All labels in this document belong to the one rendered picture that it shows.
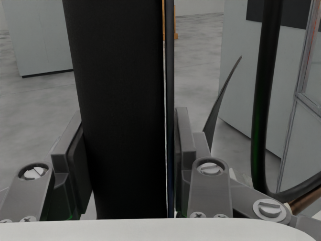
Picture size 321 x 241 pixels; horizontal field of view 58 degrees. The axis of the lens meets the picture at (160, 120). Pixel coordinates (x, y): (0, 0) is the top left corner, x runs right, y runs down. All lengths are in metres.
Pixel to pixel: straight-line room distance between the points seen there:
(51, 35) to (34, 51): 0.42
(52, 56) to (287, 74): 4.18
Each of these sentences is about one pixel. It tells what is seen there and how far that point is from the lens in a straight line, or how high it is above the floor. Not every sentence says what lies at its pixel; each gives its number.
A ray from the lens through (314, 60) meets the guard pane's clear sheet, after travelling 1.52.
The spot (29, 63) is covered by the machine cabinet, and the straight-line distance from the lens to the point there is 5.66.
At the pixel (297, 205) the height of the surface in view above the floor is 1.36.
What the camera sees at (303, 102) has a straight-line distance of 1.57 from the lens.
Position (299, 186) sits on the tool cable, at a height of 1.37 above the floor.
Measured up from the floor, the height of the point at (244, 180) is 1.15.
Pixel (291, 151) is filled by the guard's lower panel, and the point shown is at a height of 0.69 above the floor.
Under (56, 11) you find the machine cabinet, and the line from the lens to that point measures 5.56.
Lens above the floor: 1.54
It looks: 26 degrees down
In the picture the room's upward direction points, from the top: 2 degrees counter-clockwise
